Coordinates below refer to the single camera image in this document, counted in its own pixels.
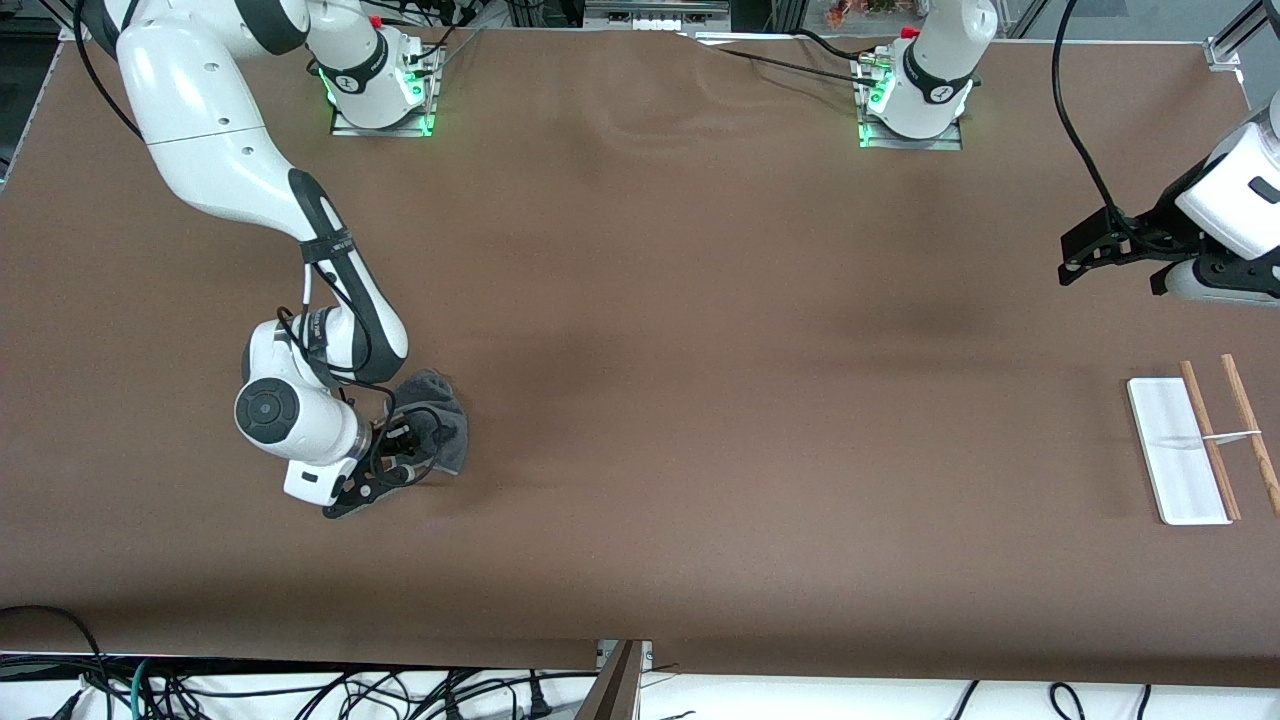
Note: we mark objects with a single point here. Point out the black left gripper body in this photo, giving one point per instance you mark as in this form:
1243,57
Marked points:
1163,222

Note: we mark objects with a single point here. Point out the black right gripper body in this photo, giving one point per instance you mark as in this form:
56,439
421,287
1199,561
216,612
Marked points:
392,433

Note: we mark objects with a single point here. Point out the grey microfibre towel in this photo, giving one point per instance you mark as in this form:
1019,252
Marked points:
452,420

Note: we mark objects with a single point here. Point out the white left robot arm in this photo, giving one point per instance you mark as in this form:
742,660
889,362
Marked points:
940,60

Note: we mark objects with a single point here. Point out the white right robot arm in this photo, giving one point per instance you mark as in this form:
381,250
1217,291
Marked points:
220,150

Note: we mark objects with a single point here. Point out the white rack with wooden rods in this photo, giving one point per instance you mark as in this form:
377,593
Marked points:
1175,450

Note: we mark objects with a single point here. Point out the brown table cover sheet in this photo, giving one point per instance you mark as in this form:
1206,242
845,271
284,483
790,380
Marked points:
640,450

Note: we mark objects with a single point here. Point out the white power strip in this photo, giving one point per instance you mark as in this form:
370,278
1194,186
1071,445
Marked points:
655,12

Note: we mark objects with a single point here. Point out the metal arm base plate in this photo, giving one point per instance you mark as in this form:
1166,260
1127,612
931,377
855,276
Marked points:
950,143
345,128

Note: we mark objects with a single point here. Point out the aluminium frame corner profile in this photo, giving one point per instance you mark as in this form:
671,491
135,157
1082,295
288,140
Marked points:
1235,35
68,30

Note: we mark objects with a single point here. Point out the dark angled post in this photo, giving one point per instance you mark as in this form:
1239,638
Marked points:
610,690

